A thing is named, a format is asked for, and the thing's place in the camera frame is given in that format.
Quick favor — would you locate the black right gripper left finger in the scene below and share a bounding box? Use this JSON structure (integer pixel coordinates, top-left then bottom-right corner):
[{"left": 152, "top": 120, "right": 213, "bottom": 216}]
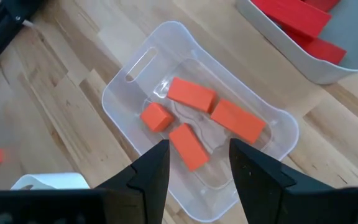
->
[{"left": 95, "top": 139, "right": 171, "bottom": 224}]

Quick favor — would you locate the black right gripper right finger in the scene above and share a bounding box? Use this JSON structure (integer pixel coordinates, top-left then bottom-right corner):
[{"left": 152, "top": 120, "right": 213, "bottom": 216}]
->
[{"left": 229, "top": 138, "right": 335, "bottom": 224}]

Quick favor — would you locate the orange wooden block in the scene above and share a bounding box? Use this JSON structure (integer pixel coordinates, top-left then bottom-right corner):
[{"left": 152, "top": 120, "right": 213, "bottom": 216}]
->
[
  {"left": 165, "top": 76, "right": 219, "bottom": 114},
  {"left": 168, "top": 123, "right": 211, "bottom": 172},
  {"left": 209, "top": 98, "right": 267, "bottom": 145}
]

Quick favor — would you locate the long red wooden block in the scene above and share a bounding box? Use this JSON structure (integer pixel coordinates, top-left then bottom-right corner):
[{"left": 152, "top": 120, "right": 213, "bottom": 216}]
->
[{"left": 250, "top": 0, "right": 333, "bottom": 39}]

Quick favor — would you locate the white plastic bin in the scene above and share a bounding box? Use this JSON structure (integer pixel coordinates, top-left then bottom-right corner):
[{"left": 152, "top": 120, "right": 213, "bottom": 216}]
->
[{"left": 10, "top": 172, "right": 90, "bottom": 190}]

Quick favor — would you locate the clear plastic bin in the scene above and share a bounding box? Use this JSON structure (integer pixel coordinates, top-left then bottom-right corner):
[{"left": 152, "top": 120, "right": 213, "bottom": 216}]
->
[{"left": 101, "top": 20, "right": 300, "bottom": 223}]

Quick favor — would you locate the black aluminium table frame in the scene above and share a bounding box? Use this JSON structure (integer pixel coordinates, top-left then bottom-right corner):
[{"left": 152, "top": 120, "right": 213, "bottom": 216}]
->
[{"left": 0, "top": 0, "right": 43, "bottom": 78}]

